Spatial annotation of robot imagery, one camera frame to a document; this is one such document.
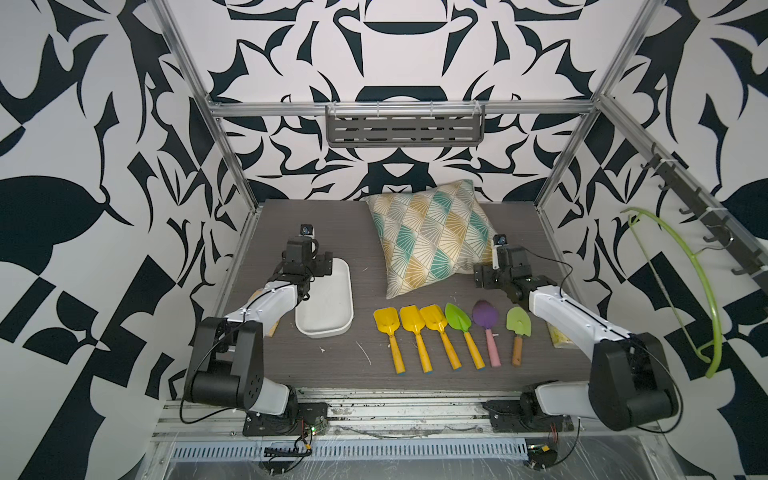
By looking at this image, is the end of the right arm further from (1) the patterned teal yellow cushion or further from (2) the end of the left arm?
(2) the end of the left arm

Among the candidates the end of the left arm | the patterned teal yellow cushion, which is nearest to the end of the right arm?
the patterned teal yellow cushion

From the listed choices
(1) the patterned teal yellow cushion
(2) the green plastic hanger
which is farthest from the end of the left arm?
(2) the green plastic hanger

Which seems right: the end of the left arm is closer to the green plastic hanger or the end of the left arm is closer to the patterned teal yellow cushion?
the patterned teal yellow cushion

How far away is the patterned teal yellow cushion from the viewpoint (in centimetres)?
89

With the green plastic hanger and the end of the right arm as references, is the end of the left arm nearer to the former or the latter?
the end of the right arm
